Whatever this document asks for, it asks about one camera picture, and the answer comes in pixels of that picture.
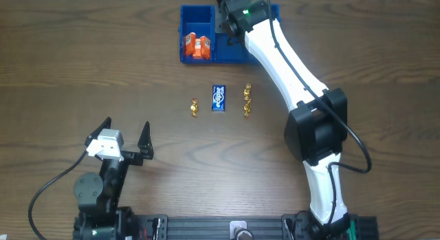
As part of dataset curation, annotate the orange candy box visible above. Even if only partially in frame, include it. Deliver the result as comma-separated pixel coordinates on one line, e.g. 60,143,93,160
184,32,197,57
192,39,204,59
199,35,212,61

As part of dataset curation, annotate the blue candy pack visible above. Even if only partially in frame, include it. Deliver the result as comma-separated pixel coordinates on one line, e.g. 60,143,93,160
211,85,227,112

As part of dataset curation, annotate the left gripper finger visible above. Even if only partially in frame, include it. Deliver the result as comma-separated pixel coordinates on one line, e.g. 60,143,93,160
137,121,155,160
85,116,112,146

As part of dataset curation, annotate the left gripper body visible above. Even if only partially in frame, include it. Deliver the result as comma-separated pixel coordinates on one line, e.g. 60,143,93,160
122,151,144,166

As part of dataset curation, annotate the mounting rail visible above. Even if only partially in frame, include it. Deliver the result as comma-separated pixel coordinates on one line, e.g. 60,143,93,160
73,213,379,240

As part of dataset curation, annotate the blue tray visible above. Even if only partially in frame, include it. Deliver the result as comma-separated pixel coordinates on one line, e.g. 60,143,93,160
178,4,281,65

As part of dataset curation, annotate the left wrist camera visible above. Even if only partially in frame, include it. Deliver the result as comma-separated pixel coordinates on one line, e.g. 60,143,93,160
85,128,124,162

